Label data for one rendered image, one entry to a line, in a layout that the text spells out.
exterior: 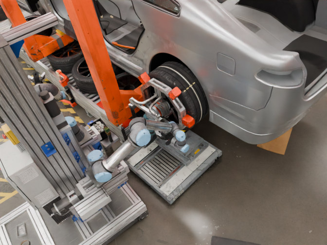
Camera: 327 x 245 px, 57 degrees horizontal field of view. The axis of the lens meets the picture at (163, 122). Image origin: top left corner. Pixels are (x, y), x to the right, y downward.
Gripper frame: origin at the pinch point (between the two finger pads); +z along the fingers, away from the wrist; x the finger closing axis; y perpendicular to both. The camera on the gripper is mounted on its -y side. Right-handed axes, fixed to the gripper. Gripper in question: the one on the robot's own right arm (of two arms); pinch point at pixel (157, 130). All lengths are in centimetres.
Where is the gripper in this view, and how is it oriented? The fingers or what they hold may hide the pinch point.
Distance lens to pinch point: 266.0
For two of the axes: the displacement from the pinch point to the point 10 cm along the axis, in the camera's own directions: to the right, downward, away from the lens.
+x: -7.1, 5.7, -4.1
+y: -1.3, -6.7, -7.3
